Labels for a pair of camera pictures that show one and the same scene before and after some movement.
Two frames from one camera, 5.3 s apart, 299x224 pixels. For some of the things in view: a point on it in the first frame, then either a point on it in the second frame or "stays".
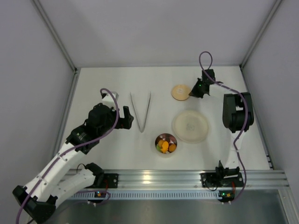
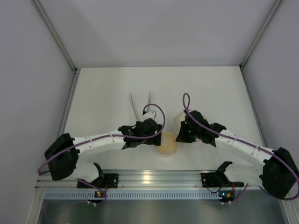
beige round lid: x=180 y=92 -> x=168 y=143
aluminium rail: x=253 y=178 stays
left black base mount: x=112 y=180 stays
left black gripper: x=122 y=119 -> x=156 y=138
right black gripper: x=201 y=88 -> x=181 y=134
